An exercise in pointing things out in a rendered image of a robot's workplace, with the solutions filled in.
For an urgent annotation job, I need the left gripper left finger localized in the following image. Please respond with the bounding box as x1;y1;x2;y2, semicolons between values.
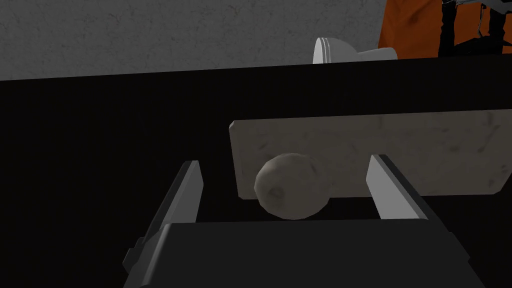
140;160;205;243

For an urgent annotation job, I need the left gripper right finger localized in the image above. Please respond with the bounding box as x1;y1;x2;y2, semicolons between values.
365;154;430;221

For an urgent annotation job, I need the grey knob plate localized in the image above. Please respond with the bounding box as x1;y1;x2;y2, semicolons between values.
228;109;512;200

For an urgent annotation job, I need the grey round door knob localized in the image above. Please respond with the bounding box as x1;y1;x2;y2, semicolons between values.
254;152;332;221

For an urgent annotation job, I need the orange curtain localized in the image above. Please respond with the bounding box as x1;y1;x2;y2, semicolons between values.
377;0;512;60

